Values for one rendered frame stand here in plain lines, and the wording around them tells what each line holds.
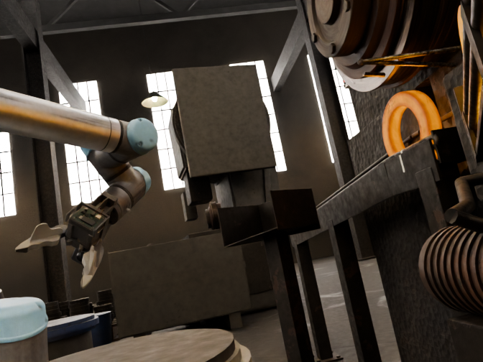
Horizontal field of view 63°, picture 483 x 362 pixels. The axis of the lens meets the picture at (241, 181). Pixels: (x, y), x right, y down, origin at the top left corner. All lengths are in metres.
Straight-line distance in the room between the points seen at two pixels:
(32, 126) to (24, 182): 11.10
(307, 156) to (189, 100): 8.28
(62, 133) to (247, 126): 2.95
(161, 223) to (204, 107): 7.50
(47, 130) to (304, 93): 11.65
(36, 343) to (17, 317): 0.05
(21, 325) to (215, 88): 3.25
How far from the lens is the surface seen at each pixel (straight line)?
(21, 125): 0.81
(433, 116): 0.93
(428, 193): 0.90
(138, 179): 1.02
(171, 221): 10.90
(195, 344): 0.19
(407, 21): 0.93
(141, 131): 0.88
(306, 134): 11.85
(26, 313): 0.71
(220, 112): 3.67
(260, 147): 3.65
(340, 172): 7.95
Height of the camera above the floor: 0.56
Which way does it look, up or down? 10 degrees up
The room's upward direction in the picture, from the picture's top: 11 degrees counter-clockwise
